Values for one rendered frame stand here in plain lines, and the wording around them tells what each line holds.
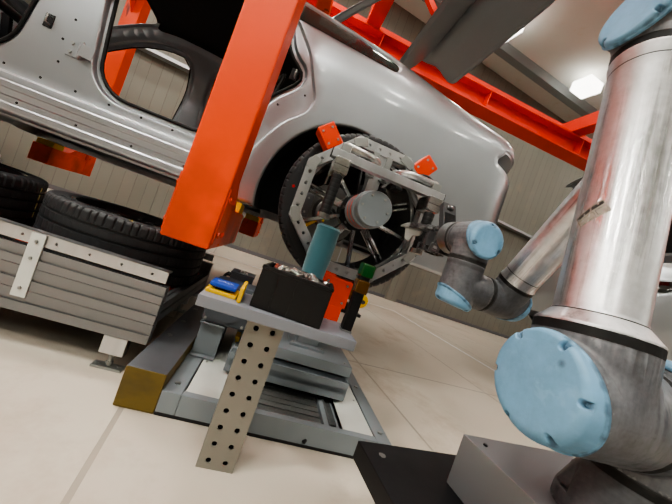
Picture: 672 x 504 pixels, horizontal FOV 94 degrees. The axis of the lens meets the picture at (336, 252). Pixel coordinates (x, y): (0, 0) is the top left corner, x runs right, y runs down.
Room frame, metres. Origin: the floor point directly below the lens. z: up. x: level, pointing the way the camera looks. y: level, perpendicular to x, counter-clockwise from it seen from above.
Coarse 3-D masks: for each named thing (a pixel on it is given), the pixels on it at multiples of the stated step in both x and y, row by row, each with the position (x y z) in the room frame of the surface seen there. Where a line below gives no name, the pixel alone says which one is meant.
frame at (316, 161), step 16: (368, 144) 1.22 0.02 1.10; (320, 160) 1.19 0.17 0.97; (400, 160) 1.25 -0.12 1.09; (304, 176) 1.18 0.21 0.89; (304, 192) 1.19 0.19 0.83; (304, 224) 1.20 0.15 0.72; (304, 240) 1.20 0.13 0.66; (400, 256) 1.28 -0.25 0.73; (336, 272) 1.23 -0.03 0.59; (352, 272) 1.25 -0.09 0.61; (384, 272) 1.27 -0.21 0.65
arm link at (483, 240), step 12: (456, 228) 0.80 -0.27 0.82; (468, 228) 0.74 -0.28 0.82; (480, 228) 0.72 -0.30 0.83; (492, 228) 0.73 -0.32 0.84; (444, 240) 0.84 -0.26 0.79; (456, 240) 0.77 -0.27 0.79; (468, 240) 0.73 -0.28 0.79; (480, 240) 0.72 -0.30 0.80; (492, 240) 0.73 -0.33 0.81; (456, 252) 0.76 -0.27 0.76; (468, 252) 0.74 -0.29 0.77; (480, 252) 0.72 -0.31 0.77; (492, 252) 0.73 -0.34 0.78
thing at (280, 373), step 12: (240, 336) 1.45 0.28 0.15; (228, 360) 1.20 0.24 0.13; (276, 360) 1.28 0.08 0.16; (276, 372) 1.24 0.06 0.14; (288, 372) 1.24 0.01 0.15; (300, 372) 1.25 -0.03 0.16; (312, 372) 1.32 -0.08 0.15; (324, 372) 1.33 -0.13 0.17; (288, 384) 1.25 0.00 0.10; (300, 384) 1.26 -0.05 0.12; (312, 384) 1.27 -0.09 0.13; (324, 384) 1.28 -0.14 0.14; (336, 384) 1.29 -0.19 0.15; (348, 384) 1.30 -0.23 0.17; (324, 396) 1.28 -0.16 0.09; (336, 396) 1.29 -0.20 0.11
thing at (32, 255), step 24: (0, 240) 1.01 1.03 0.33; (24, 240) 1.03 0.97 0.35; (48, 240) 1.04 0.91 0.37; (72, 240) 1.08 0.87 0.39; (24, 264) 1.02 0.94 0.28; (48, 264) 1.04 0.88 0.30; (72, 264) 1.05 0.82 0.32; (96, 264) 1.10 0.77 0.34; (120, 264) 1.09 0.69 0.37; (144, 264) 1.11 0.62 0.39; (24, 288) 1.03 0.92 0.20; (120, 288) 1.09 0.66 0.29; (144, 288) 1.10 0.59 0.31; (168, 288) 1.14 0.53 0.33
